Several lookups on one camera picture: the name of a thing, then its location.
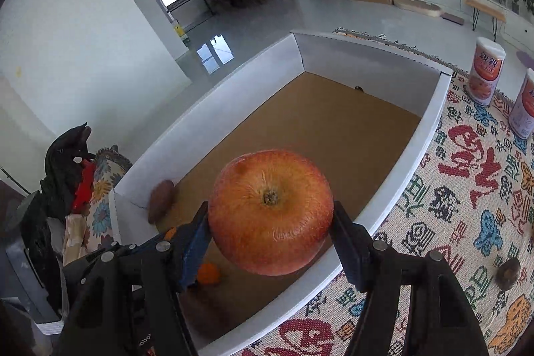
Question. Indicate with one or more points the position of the floral cushion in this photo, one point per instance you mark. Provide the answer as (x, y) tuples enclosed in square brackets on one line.
[(104, 189)]

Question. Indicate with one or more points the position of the patterned woven tablecloth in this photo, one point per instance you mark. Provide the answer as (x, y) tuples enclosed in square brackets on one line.
[(459, 181)]

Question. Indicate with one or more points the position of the dark passion fruit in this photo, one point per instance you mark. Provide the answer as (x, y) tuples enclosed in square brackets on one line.
[(507, 274)]

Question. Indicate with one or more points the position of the small dark potted plant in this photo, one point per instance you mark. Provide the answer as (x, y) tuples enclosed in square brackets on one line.
[(515, 1)]

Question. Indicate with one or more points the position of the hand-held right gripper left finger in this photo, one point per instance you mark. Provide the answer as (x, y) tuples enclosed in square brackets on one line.
[(194, 251)]

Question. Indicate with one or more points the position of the large green potted plant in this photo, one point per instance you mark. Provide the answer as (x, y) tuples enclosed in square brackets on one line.
[(529, 1)]

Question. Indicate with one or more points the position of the black cloth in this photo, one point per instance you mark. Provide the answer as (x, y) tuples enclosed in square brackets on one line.
[(62, 168)]

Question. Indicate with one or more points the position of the beige floor pad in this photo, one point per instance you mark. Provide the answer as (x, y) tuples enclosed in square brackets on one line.
[(417, 7)]

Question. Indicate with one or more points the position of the long purple sweet potato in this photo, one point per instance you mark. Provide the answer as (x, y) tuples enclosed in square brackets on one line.
[(162, 201)]

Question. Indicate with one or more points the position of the pink printed can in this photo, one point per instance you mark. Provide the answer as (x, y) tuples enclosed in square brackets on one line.
[(486, 72), (523, 105)]

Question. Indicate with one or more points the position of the wooden bench with hairpin legs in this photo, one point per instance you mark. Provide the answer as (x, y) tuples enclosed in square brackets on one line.
[(486, 10)]

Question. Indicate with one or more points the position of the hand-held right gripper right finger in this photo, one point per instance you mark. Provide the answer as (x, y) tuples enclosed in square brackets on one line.
[(346, 241)]

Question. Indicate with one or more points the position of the small tangerine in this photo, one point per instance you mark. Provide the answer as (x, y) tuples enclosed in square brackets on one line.
[(208, 274)]

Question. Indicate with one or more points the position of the white cardboard box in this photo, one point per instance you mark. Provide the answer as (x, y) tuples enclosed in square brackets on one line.
[(375, 60)]

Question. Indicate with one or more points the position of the red apple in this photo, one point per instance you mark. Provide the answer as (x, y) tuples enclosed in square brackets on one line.
[(271, 210)]

